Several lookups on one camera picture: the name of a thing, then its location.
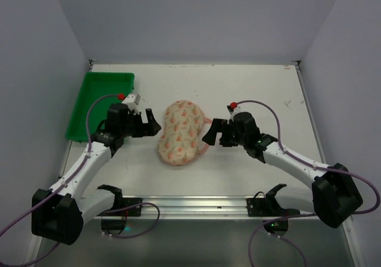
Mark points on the floral laundry bag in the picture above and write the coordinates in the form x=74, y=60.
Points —
x=180, y=142

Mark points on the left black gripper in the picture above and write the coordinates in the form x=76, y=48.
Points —
x=139, y=124

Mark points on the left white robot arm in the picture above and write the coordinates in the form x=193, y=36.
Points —
x=61, y=212

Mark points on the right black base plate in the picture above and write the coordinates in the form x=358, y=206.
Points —
x=262, y=207

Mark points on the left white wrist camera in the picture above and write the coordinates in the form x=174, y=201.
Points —
x=132, y=101

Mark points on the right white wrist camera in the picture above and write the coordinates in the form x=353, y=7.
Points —
x=233, y=109

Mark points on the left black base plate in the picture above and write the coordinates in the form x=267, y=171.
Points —
x=131, y=211

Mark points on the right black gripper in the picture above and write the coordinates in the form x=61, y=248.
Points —
x=225, y=133

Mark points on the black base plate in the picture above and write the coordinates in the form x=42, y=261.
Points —
x=262, y=207
x=131, y=211

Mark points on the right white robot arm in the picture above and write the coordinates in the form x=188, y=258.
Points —
x=335, y=196

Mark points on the aluminium mounting rail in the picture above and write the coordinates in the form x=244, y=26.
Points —
x=193, y=207

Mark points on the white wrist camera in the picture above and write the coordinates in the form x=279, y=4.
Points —
x=132, y=101
x=233, y=109

